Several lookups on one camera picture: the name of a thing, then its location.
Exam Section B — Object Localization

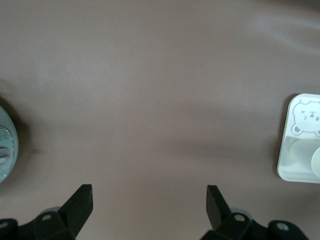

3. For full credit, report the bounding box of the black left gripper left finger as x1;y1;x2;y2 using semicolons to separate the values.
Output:
0;184;95;240

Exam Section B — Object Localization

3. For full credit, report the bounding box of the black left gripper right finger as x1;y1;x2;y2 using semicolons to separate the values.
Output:
201;184;305;240

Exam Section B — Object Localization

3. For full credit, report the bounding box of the white tray with bear print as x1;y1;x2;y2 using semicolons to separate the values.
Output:
276;93;320;183

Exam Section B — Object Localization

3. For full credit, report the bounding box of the brown table cover mat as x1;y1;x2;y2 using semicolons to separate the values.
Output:
0;0;320;240

